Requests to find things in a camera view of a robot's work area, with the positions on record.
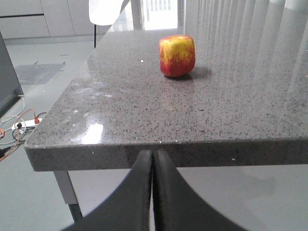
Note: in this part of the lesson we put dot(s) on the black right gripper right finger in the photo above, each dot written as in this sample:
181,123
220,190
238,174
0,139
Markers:
177,207

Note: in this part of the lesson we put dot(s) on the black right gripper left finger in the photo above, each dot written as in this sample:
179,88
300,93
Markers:
127,207

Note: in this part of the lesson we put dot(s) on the red yellow apple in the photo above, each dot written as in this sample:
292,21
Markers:
177,55

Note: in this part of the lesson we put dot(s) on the white power strip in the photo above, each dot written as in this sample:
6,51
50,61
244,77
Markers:
25,124

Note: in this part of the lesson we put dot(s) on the dark grey cabinet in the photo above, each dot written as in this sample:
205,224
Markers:
10,87

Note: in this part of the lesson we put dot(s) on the white chair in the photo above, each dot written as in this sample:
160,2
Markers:
105,13

